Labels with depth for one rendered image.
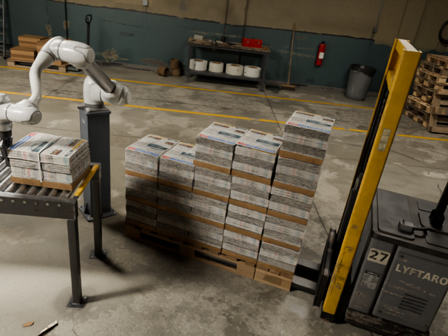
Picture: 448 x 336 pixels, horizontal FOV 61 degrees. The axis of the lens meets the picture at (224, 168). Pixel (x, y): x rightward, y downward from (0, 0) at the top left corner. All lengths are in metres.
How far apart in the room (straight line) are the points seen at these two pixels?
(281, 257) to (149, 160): 1.23
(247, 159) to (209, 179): 0.35
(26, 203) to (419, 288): 2.42
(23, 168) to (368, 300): 2.34
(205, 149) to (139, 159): 0.56
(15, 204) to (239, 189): 1.41
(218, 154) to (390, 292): 1.44
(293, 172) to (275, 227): 0.46
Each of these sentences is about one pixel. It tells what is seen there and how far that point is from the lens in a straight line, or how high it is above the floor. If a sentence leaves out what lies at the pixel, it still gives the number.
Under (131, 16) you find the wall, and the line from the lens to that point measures 9.46.
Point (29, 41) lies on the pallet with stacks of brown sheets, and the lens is 9.53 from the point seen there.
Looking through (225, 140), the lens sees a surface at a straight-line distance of 2.64.
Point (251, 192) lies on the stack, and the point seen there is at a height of 0.74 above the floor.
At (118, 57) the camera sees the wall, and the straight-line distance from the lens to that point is 9.65.
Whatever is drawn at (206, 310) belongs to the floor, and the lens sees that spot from 2.80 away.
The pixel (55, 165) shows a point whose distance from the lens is 2.43.
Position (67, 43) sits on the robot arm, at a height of 1.59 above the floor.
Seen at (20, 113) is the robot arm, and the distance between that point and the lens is 2.35.
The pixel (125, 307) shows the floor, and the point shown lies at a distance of 2.80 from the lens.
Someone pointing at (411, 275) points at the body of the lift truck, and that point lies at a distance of 2.68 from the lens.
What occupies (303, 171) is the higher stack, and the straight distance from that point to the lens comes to 2.53.
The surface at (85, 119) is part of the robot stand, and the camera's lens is 3.27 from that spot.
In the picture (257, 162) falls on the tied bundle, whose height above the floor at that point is 0.98.
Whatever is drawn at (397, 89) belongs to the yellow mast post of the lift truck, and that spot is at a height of 1.66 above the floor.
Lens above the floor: 2.02
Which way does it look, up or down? 25 degrees down
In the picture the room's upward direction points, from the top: 7 degrees clockwise
